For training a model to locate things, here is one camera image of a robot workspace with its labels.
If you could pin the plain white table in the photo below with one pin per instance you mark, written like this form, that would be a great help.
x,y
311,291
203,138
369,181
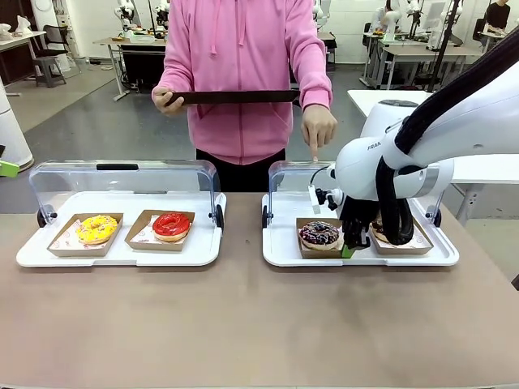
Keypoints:
x,y
365,101

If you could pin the white cylindrical pedestal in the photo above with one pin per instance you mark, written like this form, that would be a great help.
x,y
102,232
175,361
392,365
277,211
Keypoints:
x,y
12,121

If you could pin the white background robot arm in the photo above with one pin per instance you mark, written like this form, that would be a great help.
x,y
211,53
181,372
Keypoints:
x,y
123,8

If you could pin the white table with clutter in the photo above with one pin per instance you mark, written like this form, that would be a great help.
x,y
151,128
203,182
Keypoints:
x,y
20,38

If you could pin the dark chocolate donut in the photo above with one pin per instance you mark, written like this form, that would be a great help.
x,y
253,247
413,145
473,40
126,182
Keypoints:
x,y
378,233

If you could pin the black tripod pole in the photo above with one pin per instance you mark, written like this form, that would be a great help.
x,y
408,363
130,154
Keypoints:
x,y
448,24

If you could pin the dark brown serving tray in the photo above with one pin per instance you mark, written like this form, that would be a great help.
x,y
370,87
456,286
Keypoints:
x,y
239,97

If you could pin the yellow sprinkled donut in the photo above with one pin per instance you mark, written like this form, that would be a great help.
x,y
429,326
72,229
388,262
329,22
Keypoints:
x,y
97,233

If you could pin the background person in black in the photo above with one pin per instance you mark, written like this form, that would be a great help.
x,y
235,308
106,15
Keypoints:
x,y
496,14

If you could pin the brown cardboard donut box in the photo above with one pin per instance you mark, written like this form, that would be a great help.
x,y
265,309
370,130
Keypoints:
x,y
320,253
65,248
140,243
419,245

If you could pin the person in pink hoodie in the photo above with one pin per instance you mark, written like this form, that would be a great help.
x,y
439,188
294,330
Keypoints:
x,y
239,61

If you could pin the person's right hand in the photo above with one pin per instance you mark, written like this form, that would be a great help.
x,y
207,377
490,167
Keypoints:
x,y
168,106

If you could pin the grey background workbench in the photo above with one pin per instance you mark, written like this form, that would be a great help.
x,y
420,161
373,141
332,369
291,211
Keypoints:
x,y
425,52

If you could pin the beige desk with metal legs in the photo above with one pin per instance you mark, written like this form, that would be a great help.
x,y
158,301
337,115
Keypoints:
x,y
109,41

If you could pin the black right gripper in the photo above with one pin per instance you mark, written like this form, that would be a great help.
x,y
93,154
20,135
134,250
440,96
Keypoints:
x,y
357,219

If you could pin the clear hinged display lid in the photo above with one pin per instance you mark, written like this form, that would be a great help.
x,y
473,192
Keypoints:
x,y
162,178
290,178

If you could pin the dark cabinet under desk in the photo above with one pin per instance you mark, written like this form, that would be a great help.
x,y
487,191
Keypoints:
x,y
142,65

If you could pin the chocolate donut with coloured sprinkles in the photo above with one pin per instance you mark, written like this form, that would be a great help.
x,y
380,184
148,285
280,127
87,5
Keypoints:
x,y
318,237

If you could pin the white display tray base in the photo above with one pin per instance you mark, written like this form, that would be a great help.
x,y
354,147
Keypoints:
x,y
284,251
121,257

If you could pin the person's left hand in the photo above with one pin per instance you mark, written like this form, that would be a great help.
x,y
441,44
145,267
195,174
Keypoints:
x,y
320,125

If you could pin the black office chair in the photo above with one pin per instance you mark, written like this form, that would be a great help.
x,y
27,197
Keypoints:
x,y
50,61

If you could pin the person's left forearm pink sleeve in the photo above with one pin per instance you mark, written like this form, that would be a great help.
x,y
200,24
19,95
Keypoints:
x,y
316,87

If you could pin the red glazed donut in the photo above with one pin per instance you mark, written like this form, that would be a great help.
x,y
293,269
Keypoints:
x,y
170,229

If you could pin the person's right forearm pink sleeve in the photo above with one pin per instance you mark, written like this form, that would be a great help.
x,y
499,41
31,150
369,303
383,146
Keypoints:
x,y
172,79

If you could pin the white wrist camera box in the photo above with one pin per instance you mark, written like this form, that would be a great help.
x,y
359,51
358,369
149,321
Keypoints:
x,y
314,200

